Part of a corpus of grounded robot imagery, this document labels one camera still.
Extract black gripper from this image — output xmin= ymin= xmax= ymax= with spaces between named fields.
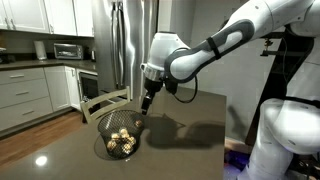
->
xmin=141 ymin=78 xmax=163 ymax=115

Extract burger candy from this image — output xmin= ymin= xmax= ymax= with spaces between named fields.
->
xmin=119 ymin=128 xmax=128 ymax=135
xmin=134 ymin=120 xmax=143 ymax=128
xmin=111 ymin=133 xmax=121 ymax=140
xmin=106 ymin=140 xmax=117 ymax=151

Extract wooden chair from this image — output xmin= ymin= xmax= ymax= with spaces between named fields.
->
xmin=80 ymin=86 xmax=131 ymax=124

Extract built-in black oven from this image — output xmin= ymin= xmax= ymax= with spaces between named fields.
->
xmin=79 ymin=72 xmax=99 ymax=101

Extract stainless steel refrigerator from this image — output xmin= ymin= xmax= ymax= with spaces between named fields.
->
xmin=92 ymin=0 xmax=159 ymax=98

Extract toaster oven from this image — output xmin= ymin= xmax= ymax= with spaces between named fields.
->
xmin=54 ymin=43 xmax=83 ymax=60

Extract white upper kitchen cabinets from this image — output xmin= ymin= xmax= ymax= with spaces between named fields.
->
xmin=0 ymin=0 xmax=94 ymax=37

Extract white kitchen cabinets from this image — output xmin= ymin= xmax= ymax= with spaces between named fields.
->
xmin=0 ymin=0 xmax=94 ymax=37
xmin=0 ymin=66 xmax=75 ymax=131

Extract paper towel roll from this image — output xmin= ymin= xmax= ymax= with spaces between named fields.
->
xmin=34 ymin=41 xmax=47 ymax=60

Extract white lower kitchen cabinets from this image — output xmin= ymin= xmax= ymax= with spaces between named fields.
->
xmin=0 ymin=66 xmax=75 ymax=131

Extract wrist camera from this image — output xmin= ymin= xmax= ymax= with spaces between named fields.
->
xmin=165 ymin=80 xmax=178 ymax=95

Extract black wire mesh basket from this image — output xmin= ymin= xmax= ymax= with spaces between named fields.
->
xmin=98 ymin=110 xmax=144 ymax=159

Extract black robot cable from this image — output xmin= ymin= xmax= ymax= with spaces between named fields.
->
xmin=172 ymin=75 xmax=199 ymax=104

